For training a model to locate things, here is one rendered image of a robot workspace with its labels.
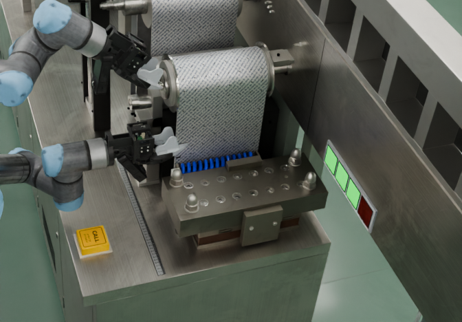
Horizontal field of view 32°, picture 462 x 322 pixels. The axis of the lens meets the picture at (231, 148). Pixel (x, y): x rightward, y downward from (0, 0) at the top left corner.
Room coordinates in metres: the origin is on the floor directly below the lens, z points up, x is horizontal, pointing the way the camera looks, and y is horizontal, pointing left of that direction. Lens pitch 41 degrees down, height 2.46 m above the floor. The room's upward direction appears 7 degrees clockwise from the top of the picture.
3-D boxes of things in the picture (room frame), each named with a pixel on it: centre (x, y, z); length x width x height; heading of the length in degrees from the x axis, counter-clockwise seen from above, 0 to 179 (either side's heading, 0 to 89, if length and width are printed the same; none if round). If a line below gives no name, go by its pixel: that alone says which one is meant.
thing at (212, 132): (1.61, 0.04, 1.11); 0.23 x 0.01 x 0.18; 114
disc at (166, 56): (1.62, 0.17, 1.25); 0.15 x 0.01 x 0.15; 24
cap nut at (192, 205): (1.41, 0.08, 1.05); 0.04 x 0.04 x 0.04
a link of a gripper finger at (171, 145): (1.54, 0.15, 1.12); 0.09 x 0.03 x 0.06; 113
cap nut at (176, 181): (1.50, 0.13, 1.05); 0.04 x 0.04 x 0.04
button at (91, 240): (1.38, 0.32, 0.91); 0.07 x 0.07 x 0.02; 24
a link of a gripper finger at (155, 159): (1.52, 0.19, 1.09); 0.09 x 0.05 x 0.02; 113
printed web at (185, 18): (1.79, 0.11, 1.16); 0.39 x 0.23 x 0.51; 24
